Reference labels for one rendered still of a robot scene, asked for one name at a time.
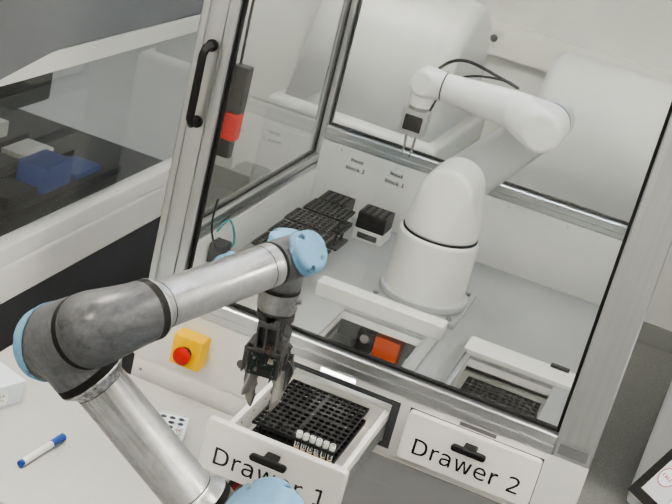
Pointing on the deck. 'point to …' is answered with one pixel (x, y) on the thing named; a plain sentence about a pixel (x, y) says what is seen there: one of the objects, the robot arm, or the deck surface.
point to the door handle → (198, 84)
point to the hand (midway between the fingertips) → (262, 400)
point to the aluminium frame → (645, 226)
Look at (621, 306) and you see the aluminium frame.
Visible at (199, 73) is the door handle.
